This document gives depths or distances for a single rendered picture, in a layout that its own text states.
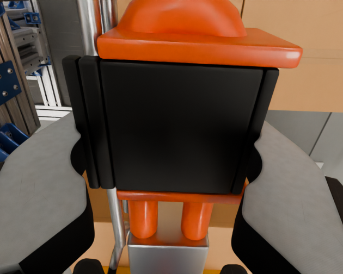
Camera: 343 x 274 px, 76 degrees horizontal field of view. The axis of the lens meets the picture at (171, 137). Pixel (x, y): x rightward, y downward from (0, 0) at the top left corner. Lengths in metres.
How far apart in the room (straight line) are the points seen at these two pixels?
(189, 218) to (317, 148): 1.79
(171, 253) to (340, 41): 0.86
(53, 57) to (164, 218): 1.15
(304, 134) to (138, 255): 1.68
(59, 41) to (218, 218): 1.06
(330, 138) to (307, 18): 1.19
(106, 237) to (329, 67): 0.86
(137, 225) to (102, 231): 0.28
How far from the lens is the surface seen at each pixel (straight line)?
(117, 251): 0.22
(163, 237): 0.18
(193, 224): 0.17
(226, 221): 0.44
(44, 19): 1.24
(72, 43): 1.21
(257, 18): 0.81
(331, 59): 0.95
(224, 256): 0.51
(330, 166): 2.10
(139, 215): 0.16
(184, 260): 0.20
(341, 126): 1.90
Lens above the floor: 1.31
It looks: 57 degrees down
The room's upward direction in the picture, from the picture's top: 179 degrees counter-clockwise
